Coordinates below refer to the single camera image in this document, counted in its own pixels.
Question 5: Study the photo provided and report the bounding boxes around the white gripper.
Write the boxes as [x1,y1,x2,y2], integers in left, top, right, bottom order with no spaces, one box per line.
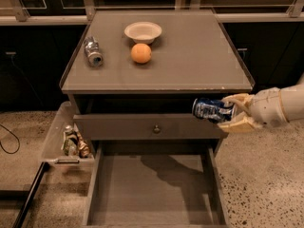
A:
[218,87,288,133]

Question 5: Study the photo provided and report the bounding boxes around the blue pepsi can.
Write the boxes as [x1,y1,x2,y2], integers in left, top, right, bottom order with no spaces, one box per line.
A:
[192,98,235,124]

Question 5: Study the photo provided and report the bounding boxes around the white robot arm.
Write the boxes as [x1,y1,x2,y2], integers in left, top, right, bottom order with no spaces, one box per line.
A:
[218,77,304,133]

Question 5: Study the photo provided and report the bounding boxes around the round brass drawer knob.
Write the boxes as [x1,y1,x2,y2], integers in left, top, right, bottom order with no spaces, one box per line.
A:
[153,125,161,134]

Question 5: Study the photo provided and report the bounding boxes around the grey wooden drawer cabinet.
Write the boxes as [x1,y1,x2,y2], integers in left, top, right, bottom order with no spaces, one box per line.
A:
[59,9,256,228]

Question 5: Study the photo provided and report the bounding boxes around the open grey lower drawer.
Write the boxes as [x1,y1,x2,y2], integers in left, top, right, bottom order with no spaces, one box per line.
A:
[83,142,230,228]

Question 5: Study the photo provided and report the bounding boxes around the closed grey upper drawer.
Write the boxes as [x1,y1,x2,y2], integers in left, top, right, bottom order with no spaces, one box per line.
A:
[73,114,228,141]

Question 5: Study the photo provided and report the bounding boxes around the crushed silver can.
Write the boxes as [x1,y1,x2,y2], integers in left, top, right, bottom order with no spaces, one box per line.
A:
[84,36,104,67]

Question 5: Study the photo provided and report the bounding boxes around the orange fruit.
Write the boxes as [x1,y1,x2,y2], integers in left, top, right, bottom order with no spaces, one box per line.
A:
[131,44,151,64]

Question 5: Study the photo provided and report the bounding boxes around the white paper bowl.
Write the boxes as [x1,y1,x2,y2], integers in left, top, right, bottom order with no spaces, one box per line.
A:
[124,22,162,45]

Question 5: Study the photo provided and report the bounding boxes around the brown snack packet in bin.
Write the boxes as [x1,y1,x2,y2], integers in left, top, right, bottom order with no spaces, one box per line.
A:
[77,133,91,158]

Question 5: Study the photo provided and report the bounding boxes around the green snack packet in bin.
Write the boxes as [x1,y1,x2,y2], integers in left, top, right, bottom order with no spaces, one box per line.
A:
[62,125,78,156]

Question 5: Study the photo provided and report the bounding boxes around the clear plastic storage bin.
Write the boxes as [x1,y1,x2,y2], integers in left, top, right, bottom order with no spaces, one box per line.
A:
[41,102,94,169]

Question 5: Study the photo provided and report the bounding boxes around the black floor cable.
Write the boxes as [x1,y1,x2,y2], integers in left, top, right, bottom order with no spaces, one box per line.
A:
[0,123,21,155]

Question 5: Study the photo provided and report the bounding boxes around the metal window rail frame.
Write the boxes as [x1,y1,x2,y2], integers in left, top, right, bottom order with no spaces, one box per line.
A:
[0,0,304,24]

